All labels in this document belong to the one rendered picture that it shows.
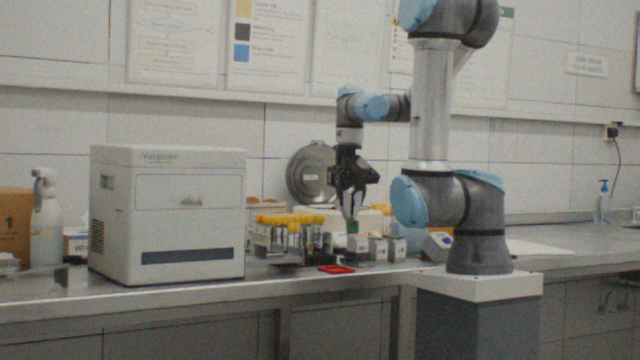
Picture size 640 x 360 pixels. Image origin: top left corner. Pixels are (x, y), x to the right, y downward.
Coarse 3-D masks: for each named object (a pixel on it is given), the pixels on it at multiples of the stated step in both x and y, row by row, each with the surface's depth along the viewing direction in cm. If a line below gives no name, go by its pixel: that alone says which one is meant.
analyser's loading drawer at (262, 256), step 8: (256, 248) 186; (264, 248) 183; (272, 248) 189; (280, 248) 186; (288, 248) 193; (296, 248) 190; (248, 256) 186; (256, 256) 186; (264, 256) 183; (272, 256) 183; (280, 256) 184; (288, 256) 188; (296, 256) 188; (248, 264) 180; (256, 264) 181; (264, 264) 182
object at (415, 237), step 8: (392, 224) 221; (400, 224) 218; (392, 232) 221; (400, 232) 219; (408, 232) 220; (416, 232) 221; (424, 232) 223; (408, 240) 220; (416, 240) 222; (424, 240) 223; (408, 248) 220; (416, 248) 222; (408, 256) 219; (416, 256) 220
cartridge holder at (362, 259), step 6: (348, 252) 203; (354, 252) 201; (360, 252) 202; (366, 252) 202; (342, 258) 205; (348, 258) 203; (354, 258) 201; (360, 258) 202; (366, 258) 203; (354, 264) 201; (360, 264) 200; (366, 264) 201; (372, 264) 202
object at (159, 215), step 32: (96, 160) 178; (128, 160) 161; (160, 160) 164; (192, 160) 168; (224, 160) 173; (96, 192) 178; (128, 192) 161; (160, 192) 165; (192, 192) 169; (224, 192) 173; (96, 224) 178; (128, 224) 162; (160, 224) 165; (192, 224) 169; (224, 224) 174; (96, 256) 178; (128, 256) 162; (160, 256) 166; (192, 256) 170; (224, 256) 174
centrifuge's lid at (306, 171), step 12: (312, 144) 252; (324, 144) 253; (300, 156) 254; (312, 156) 256; (324, 156) 258; (288, 168) 248; (300, 168) 255; (312, 168) 258; (324, 168) 259; (288, 180) 247; (300, 180) 255; (312, 180) 258; (324, 180) 259; (300, 192) 254; (312, 192) 257; (324, 192) 258; (300, 204) 251
